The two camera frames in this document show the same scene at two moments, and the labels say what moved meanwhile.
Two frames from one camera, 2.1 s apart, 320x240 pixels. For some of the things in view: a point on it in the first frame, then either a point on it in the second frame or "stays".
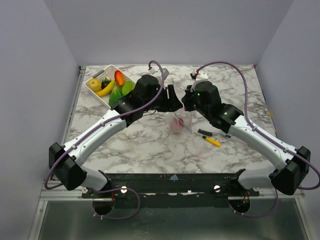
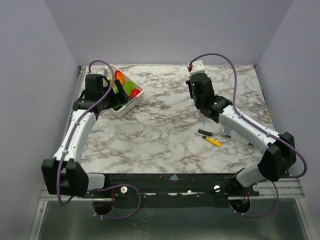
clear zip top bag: [181, 121] -> [202, 119]
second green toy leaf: [127, 87] stays
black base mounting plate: [171, 190] stays
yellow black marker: [212, 141] stays
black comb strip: [205, 132] stays
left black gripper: [171, 104] -> [120, 98]
